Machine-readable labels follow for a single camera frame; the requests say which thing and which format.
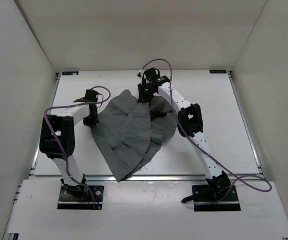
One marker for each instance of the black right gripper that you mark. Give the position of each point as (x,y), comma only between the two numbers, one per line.
(143,97)

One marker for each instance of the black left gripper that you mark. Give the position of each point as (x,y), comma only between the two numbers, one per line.
(90,123)

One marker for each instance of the grey pleated skirt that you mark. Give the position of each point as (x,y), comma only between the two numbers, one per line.
(130,133)

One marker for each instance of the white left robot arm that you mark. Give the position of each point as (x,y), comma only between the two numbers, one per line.
(57,139)

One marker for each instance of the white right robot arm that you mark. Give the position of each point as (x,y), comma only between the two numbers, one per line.
(190,126)

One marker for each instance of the blue label sticker left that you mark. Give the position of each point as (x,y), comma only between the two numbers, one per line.
(69,73)

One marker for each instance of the blue label sticker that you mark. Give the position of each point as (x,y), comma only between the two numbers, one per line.
(217,71)
(69,73)

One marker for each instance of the blue label sticker right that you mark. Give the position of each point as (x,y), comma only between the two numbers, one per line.
(217,71)

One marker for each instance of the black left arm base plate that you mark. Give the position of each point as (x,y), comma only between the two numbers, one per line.
(70,199)

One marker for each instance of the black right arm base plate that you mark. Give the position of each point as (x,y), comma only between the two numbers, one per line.
(204,199)

